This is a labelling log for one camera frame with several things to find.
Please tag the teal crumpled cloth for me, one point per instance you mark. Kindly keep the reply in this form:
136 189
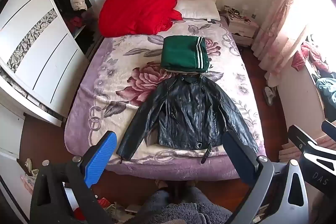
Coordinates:
326 91

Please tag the pink crumpled cloth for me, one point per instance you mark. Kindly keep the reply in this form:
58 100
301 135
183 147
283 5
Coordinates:
308 54

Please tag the folded green striped jacket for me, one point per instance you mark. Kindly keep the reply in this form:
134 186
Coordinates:
181 53

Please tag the white pillow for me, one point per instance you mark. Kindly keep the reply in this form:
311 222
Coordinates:
199 9

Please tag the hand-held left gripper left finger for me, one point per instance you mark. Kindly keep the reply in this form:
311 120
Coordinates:
101 158

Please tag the white nightstand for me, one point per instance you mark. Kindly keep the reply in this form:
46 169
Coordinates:
242 29

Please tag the red quilt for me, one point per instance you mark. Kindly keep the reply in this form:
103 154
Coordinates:
136 10

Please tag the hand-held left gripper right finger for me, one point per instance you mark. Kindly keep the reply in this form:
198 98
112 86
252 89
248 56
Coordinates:
240 158

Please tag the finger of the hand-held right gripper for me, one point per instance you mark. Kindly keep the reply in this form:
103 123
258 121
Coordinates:
329 126
300 136

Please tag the person's grey fleece legs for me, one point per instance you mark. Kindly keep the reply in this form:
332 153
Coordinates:
183 209

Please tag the black leather jacket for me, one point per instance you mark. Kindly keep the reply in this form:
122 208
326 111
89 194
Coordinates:
186 111

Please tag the light shoes on floor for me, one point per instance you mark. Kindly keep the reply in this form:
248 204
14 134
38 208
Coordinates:
31 169

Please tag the white wardrobe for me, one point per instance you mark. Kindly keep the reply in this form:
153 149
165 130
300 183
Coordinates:
34 37

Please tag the white slippers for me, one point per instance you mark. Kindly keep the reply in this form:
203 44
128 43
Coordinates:
269 95

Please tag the pink floral curtain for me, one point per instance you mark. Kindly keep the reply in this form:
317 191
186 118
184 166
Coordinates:
282 19

